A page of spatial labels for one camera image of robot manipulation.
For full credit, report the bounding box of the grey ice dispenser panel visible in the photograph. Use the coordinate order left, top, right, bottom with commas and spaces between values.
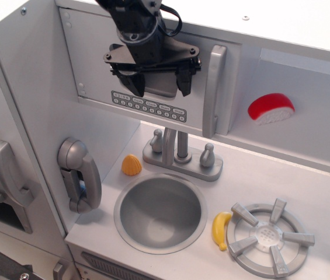
0, 191, 33, 234

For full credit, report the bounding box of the yellow toy seashell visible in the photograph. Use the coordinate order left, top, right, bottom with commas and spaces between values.
121, 154, 142, 176

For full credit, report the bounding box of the white microwave door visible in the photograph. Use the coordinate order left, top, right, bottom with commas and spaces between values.
60, 7, 242, 138

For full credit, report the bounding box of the red white toy sushi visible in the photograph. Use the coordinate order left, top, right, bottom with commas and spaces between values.
247, 93, 296, 125

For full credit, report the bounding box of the grey fridge door handle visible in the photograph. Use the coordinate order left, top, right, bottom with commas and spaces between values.
0, 141, 34, 207

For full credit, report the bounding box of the grey toy telephone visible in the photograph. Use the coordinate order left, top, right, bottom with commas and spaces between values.
57, 137, 102, 214

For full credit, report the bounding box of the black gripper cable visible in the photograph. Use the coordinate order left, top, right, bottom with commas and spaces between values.
158, 4, 183, 37

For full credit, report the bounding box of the round metal sink bowl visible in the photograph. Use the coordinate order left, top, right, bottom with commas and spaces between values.
114, 174, 207, 254

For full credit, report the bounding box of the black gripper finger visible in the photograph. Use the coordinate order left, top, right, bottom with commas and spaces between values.
176, 68, 193, 97
116, 71, 145, 97

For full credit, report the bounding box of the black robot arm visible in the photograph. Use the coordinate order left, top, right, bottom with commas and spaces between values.
98, 1, 201, 97

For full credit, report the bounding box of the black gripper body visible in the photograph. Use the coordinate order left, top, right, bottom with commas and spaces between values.
103, 32, 202, 75

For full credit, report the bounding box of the grey toy stove burner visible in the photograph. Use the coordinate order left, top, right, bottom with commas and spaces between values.
226, 198, 315, 279

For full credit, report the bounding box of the grey oven handle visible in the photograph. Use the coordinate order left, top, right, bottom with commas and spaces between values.
53, 262, 66, 280

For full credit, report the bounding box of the yellow toy banana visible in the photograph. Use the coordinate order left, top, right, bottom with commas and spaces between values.
211, 212, 232, 251

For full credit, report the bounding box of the grey toy faucet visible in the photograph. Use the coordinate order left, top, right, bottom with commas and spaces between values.
143, 128, 223, 182

